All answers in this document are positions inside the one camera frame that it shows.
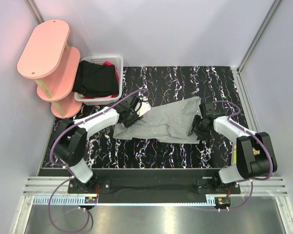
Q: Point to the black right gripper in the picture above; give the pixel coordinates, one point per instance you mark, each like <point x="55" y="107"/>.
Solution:
<point x="201" y="136"/>

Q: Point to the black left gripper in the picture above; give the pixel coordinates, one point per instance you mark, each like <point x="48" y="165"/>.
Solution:
<point x="136" y="118"/>

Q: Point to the grey t shirt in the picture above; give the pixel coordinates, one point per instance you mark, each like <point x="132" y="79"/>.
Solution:
<point x="169" y="123"/>

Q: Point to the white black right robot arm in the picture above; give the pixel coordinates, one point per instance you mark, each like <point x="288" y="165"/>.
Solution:
<point x="255" y="158"/>

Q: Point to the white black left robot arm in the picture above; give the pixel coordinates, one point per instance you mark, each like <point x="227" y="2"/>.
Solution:
<point x="70" y="140"/>

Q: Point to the green picture book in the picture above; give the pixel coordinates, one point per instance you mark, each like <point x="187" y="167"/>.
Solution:
<point x="233" y="155"/>

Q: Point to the black t shirt in basket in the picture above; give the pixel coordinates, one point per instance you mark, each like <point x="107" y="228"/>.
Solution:
<point x="77" y="87"/>

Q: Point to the white perforated plastic basket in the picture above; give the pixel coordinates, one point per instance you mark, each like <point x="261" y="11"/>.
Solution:
<point x="118" y="63"/>

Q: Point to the pink three tier shelf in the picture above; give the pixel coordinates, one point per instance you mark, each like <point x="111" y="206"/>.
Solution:
<point x="48" y="60"/>

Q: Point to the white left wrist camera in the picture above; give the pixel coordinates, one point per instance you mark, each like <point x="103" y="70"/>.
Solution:
<point x="142" y="107"/>

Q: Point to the aluminium frame rail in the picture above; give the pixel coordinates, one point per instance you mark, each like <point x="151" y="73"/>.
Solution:
<point x="262" y="206"/>

